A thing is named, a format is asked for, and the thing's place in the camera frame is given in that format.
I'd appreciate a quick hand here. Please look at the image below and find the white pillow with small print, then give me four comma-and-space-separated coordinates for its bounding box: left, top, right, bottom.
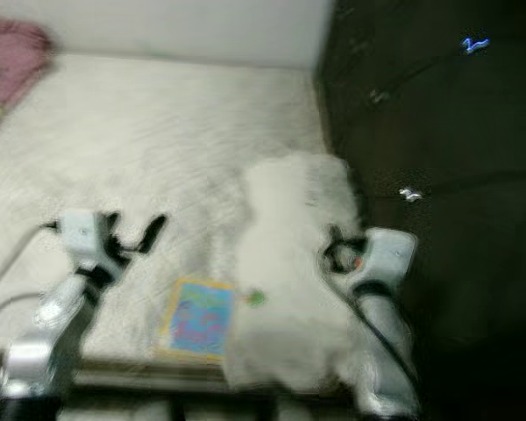
224, 151, 369, 394

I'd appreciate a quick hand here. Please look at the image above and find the black tufted headboard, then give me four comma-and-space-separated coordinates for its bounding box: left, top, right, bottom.
316, 0, 526, 421

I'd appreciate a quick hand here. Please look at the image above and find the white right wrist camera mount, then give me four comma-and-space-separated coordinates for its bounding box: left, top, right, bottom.
346, 228, 417, 290

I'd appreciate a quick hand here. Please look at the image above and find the white quilted mattress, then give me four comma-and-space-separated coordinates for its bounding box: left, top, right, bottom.
0, 53, 365, 387

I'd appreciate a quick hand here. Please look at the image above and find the blue children's picture book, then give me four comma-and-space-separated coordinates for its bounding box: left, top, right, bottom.
156, 276, 238, 362

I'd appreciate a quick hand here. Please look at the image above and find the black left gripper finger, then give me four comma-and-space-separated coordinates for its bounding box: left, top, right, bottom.
140, 213, 169, 257

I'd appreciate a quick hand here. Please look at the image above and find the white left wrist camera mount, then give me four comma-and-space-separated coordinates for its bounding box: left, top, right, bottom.
57, 209, 115, 273

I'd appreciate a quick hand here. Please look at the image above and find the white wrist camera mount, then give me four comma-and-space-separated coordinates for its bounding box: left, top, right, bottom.
57, 209, 115, 273
346, 228, 417, 290

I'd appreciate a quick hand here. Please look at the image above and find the pink cartoon print blanket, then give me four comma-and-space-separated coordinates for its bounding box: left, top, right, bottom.
0, 19, 52, 139

